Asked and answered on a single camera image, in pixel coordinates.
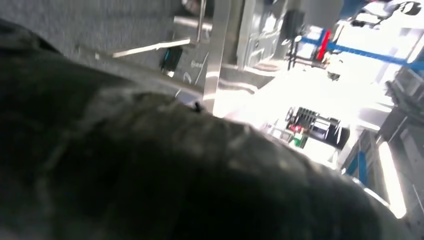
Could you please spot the large steel workbench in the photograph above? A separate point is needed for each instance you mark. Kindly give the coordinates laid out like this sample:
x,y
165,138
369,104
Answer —
x,y
217,49

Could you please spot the blue metal shelf rack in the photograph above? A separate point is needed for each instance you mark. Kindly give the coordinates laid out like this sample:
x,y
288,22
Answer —
x,y
364,53

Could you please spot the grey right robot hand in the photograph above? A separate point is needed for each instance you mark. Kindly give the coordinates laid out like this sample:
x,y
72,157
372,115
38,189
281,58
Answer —
x,y
198,182

